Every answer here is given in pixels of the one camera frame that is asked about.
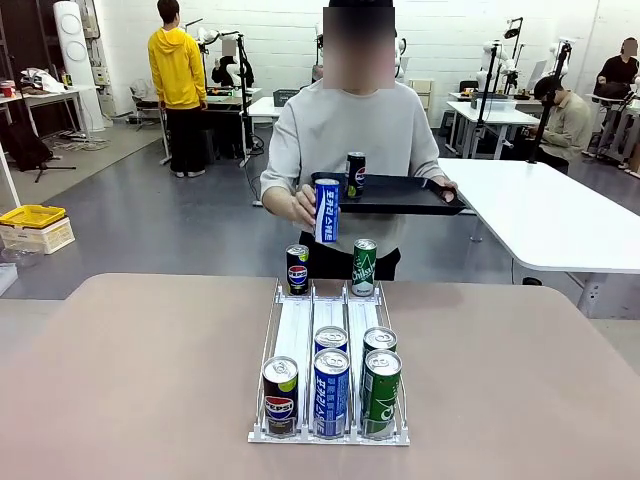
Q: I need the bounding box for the person's left hand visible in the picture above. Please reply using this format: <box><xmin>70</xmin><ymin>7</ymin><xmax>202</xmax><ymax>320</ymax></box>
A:
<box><xmin>430</xmin><ymin>175</ymin><xmax>459</xmax><ymax>204</ymax></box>

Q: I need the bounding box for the yellow plastic crate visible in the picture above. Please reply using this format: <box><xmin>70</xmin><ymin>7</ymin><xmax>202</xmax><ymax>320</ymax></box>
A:
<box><xmin>0</xmin><ymin>203</ymin><xmax>68</xmax><ymax>229</ymax></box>

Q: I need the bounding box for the black stand with lamp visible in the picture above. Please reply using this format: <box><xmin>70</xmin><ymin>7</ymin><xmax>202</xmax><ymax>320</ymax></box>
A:
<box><xmin>474</xmin><ymin>16</ymin><xmax>525</xmax><ymax>151</ymax></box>

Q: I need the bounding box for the clear plastic container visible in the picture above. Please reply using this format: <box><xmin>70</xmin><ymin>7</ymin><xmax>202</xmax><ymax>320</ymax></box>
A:
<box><xmin>0</xmin><ymin>241</ymin><xmax>45</xmax><ymax>269</ymax></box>

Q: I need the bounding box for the white box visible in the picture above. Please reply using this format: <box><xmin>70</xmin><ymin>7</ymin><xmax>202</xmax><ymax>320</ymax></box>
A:
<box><xmin>0</xmin><ymin>262</ymin><xmax>20</xmax><ymax>296</ymax></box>

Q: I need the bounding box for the translucent white bin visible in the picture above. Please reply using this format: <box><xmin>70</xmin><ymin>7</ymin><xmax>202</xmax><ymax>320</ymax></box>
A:
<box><xmin>474</xmin><ymin>96</ymin><xmax>519</xmax><ymax>112</ymax></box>

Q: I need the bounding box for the person in black with long hair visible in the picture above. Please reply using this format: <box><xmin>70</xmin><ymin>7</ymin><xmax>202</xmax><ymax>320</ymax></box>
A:
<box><xmin>594</xmin><ymin>35</ymin><xmax>640</xmax><ymax>99</ymax></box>

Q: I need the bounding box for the black rectangular serving tray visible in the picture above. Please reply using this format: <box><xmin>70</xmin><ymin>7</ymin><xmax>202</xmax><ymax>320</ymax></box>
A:
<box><xmin>310</xmin><ymin>171</ymin><xmax>467</xmax><ymax>217</ymax></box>

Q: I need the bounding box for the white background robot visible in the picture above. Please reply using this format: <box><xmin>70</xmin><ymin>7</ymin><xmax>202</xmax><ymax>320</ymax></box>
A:
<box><xmin>547</xmin><ymin>35</ymin><xmax>576</xmax><ymax>76</ymax></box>
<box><xmin>474</xmin><ymin>39</ymin><xmax>519</xmax><ymax>94</ymax></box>
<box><xmin>394</xmin><ymin>34</ymin><xmax>409</xmax><ymax>81</ymax></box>

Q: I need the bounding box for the person's right hand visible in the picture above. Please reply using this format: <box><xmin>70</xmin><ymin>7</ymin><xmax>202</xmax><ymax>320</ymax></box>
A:
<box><xmin>292</xmin><ymin>183</ymin><xmax>321</xmax><ymax>229</ymax></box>

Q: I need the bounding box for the black bag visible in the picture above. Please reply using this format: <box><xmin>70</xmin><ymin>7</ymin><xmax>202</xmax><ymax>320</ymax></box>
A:
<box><xmin>0</xmin><ymin>119</ymin><xmax>54</xmax><ymax>171</ymax></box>

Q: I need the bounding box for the person in grey sweater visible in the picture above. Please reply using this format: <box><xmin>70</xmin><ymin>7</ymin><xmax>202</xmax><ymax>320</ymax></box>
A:
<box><xmin>259</xmin><ymin>0</ymin><xmax>459</xmax><ymax>282</ymax></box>

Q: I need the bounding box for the pile of clothes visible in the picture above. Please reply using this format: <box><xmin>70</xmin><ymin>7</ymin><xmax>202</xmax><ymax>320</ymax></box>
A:
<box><xmin>19</xmin><ymin>67</ymin><xmax>66</xmax><ymax>94</ymax></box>

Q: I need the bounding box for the green Chilsung cider can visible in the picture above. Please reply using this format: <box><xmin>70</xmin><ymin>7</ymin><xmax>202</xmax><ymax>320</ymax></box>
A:
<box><xmin>350</xmin><ymin>238</ymin><xmax>378</xmax><ymax>298</ymax></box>
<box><xmin>360</xmin><ymin>349</ymin><xmax>403</xmax><ymax>440</ymax></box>
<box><xmin>362</xmin><ymin>326</ymin><xmax>399</xmax><ymax>355</ymax></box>

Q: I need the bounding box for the seated person in black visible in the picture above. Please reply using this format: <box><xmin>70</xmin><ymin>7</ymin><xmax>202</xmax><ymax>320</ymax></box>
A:
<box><xmin>210</xmin><ymin>38</ymin><xmax>239</xmax><ymax>87</ymax></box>

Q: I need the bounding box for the person in yellow hoodie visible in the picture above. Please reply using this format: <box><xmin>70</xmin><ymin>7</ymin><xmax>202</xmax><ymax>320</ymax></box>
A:
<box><xmin>147</xmin><ymin>0</ymin><xmax>209</xmax><ymax>179</ymax></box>

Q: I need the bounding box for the black Pepsi can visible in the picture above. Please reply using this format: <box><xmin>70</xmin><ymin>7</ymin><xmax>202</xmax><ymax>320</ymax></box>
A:
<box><xmin>285</xmin><ymin>244</ymin><xmax>311</xmax><ymax>296</ymax></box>
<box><xmin>345</xmin><ymin>151</ymin><xmax>367</xmax><ymax>200</ymax></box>
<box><xmin>262</xmin><ymin>355</ymin><xmax>300</xmax><ymax>437</ymax></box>

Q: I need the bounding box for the tall white air conditioner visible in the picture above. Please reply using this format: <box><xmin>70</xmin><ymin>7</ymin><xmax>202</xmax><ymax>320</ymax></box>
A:
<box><xmin>52</xmin><ymin>0</ymin><xmax>106</xmax><ymax>132</ymax></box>

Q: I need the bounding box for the white drawer cabinet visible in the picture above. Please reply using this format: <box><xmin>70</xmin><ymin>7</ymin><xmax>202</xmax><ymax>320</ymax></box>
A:
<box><xmin>409</xmin><ymin>78</ymin><xmax>435</xmax><ymax>126</ymax></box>

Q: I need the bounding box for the person's right forearm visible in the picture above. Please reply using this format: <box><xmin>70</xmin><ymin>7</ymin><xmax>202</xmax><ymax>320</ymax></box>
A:
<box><xmin>260</xmin><ymin>183</ymin><xmax>301</xmax><ymax>217</ymax></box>

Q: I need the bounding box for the white folding crate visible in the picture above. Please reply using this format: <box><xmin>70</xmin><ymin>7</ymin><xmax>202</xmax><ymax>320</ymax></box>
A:
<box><xmin>0</xmin><ymin>215</ymin><xmax>77</xmax><ymax>255</ymax></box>

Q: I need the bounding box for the floor cables bundle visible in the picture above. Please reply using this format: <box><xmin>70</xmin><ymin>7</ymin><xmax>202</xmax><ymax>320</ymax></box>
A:
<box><xmin>52</xmin><ymin>130</ymin><xmax>112</xmax><ymax>151</ymax></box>

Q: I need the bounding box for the white workbench table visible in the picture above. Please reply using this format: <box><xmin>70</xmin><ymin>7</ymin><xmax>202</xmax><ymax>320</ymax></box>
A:
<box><xmin>445</xmin><ymin>99</ymin><xmax>542</xmax><ymax>160</ymax></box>

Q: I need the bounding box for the grey workbench table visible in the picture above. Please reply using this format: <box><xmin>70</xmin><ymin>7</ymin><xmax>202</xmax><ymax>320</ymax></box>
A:
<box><xmin>132</xmin><ymin>85</ymin><xmax>264</xmax><ymax>166</ymax></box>

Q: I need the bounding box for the white three-lane can rack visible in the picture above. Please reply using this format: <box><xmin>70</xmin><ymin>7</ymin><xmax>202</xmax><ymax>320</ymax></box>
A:
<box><xmin>247</xmin><ymin>278</ymin><xmax>412</xmax><ymax>447</ymax></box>

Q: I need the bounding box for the large white table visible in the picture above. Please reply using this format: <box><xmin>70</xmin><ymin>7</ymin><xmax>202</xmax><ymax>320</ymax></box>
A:
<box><xmin>433</xmin><ymin>156</ymin><xmax>640</xmax><ymax>319</ymax></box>

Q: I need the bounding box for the blue Pocari Sweat can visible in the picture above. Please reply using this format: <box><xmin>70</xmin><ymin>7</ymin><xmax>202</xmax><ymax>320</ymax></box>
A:
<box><xmin>313</xmin><ymin>178</ymin><xmax>341</xmax><ymax>245</ymax></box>
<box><xmin>313</xmin><ymin>325</ymin><xmax>349</xmax><ymax>354</ymax></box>
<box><xmin>312</xmin><ymin>348</ymin><xmax>351</xmax><ymax>440</ymax></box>

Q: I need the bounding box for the seated person in beige shirt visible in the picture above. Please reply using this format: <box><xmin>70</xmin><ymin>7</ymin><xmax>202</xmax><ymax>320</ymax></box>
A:
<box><xmin>527</xmin><ymin>74</ymin><xmax>594</xmax><ymax>174</ymax></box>

